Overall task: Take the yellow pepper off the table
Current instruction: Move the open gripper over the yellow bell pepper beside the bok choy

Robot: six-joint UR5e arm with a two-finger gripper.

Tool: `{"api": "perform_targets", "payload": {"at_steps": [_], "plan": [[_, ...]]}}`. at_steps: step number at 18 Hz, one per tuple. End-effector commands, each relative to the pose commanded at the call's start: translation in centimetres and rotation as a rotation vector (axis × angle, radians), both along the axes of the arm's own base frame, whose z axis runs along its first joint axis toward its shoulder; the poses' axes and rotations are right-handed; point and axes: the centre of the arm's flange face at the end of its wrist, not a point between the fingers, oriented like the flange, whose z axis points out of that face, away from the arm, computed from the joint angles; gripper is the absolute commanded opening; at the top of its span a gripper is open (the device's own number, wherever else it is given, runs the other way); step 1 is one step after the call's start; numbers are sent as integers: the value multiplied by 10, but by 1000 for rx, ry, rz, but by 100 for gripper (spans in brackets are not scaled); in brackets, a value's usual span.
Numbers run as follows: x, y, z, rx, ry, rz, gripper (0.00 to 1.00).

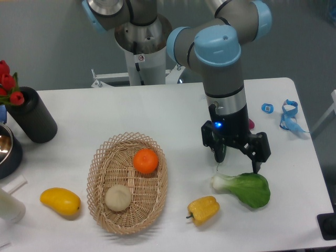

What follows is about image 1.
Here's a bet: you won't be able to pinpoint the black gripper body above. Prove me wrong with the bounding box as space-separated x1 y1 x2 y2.
208 104 250 150

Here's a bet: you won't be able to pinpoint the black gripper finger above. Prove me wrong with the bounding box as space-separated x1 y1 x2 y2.
238 132 271 173
201 121 226 162

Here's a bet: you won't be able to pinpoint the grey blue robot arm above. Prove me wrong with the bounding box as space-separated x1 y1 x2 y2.
82 1 272 173

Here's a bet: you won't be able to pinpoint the yellow bell pepper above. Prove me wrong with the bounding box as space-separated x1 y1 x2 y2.
186 196 220 226

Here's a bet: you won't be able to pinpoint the pink object behind gripper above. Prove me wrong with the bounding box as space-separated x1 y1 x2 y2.
249 119 255 130

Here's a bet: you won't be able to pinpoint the small blue tag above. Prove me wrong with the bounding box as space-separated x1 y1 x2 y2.
261 103 274 114

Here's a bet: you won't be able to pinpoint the green bok choy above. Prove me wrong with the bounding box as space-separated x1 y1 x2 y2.
211 173 271 209

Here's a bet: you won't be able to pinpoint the orange fruit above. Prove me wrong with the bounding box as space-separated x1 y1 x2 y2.
133 149 159 174

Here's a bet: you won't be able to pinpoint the woven wicker basket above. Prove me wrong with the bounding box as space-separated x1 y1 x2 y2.
87 132 168 235

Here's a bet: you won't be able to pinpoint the black device table corner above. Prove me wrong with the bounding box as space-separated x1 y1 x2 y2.
317 213 335 240

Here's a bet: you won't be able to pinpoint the beige steamed bun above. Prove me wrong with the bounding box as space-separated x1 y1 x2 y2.
105 184 132 212

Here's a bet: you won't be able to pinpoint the yellow mango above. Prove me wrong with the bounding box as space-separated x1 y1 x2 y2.
40 187 81 216

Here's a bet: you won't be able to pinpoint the black cylindrical vase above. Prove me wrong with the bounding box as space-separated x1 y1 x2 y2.
6 87 58 143

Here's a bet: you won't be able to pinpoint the black metal pot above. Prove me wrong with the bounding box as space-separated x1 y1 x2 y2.
1 123 23 179

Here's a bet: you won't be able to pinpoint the red tulip flowers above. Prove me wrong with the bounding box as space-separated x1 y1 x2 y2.
1 60 25 106

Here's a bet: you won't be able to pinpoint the white plastic bottle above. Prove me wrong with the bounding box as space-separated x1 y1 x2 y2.
1 175 27 223

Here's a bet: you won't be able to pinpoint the blue lanyard strap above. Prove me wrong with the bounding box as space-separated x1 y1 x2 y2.
279 99 310 134

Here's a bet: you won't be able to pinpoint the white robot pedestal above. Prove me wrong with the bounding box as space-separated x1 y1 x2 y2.
91 14 185 88

